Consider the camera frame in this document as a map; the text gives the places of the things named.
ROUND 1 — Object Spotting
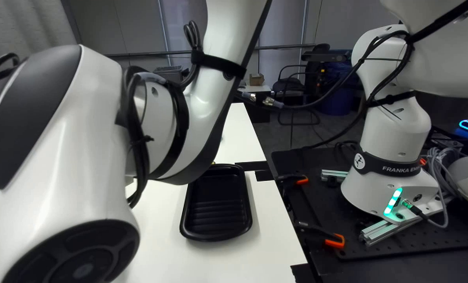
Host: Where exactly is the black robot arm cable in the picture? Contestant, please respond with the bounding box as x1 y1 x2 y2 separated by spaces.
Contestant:
120 19 419 209

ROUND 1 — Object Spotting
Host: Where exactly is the grey curtain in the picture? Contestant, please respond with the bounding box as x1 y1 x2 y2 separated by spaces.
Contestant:
0 0 78 73

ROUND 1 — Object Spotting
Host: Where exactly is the aluminium profile rail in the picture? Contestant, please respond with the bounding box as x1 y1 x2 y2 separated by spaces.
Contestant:
358 201 445 249

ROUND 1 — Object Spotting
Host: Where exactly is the small cardboard box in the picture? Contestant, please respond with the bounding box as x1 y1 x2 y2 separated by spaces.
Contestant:
248 73 265 88

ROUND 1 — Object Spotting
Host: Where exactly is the grey cable bundle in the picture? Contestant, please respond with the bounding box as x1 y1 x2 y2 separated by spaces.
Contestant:
422 145 463 231

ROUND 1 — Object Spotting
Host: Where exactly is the black clamp with orange handle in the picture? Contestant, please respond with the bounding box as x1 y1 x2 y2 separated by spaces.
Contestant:
273 172 310 190
295 219 347 252

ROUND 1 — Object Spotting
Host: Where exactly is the black flat table bracket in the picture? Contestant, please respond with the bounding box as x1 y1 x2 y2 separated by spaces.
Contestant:
232 159 274 183

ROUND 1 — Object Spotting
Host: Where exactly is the black office chair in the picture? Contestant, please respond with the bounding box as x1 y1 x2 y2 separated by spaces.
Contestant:
271 61 321 128

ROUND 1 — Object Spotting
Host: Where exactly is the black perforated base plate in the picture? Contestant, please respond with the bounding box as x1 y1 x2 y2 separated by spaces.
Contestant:
270 146 468 264

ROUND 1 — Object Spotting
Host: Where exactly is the blue plastic barrel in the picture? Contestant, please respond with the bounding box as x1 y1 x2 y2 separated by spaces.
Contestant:
317 49 370 117

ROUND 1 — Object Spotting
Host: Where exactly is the black ridged grill tray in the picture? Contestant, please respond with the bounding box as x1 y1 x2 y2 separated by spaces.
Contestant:
179 162 254 244

